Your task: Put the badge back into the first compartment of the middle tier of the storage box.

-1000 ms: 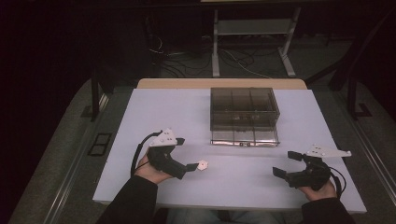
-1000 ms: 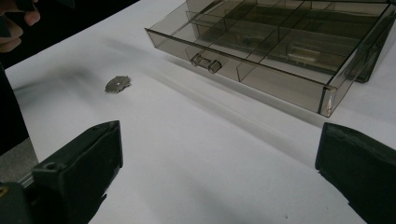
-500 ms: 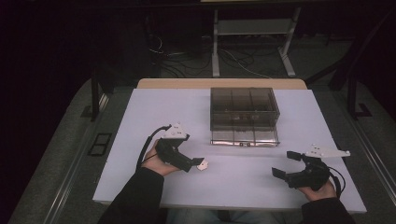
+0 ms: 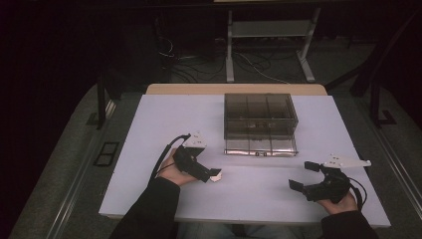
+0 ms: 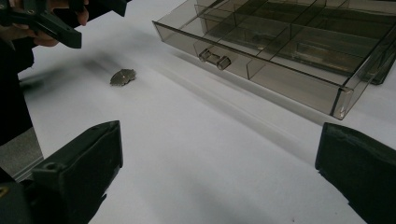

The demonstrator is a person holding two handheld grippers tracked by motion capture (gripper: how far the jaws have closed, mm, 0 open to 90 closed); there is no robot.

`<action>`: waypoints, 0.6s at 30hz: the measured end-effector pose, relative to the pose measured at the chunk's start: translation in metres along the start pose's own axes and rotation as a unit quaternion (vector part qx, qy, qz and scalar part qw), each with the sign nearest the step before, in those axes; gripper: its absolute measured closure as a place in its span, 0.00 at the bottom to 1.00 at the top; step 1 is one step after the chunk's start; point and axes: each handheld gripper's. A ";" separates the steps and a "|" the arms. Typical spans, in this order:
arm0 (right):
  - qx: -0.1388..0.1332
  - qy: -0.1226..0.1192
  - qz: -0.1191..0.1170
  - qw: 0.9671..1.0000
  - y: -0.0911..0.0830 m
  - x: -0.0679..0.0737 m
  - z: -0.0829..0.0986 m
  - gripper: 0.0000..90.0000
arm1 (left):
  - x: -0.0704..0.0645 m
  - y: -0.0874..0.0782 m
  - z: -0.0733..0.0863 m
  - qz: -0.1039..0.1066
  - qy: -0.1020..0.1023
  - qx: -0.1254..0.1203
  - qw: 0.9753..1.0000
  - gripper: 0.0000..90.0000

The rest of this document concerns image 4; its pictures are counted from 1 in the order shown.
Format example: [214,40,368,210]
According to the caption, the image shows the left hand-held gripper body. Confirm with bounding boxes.
[172,131,208,182]

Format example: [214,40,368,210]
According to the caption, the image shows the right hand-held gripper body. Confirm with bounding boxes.
[302,152,372,205]

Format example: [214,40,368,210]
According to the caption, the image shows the smoky transparent drawer organizer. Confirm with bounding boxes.
[223,93,299,141]

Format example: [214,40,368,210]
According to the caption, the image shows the person's right hand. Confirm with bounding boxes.
[316,191,360,215]

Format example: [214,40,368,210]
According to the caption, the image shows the person's left hand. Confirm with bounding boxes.
[158,148,199,187]

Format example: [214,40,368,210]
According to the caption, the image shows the person's legs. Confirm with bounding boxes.
[176,222,305,239]

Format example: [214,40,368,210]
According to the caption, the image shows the light wooden table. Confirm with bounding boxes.
[145,83,328,97]

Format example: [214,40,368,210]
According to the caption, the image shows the dark metal stand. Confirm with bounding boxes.
[323,9,422,128]
[95,69,124,130]

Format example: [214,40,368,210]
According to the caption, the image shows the grey metal stand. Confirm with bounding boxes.
[225,8,321,84]

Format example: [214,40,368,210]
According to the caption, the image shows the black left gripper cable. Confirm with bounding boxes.
[149,133,192,183]

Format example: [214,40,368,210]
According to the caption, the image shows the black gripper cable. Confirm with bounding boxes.
[347,176,368,212]
[149,133,192,183]

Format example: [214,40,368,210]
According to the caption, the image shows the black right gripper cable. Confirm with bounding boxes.
[347,176,368,212]

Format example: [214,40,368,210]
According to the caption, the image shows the black floor socket frame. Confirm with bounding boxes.
[93,141,120,167]

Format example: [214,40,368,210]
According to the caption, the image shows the floor cables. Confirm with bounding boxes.
[157,35,290,85]

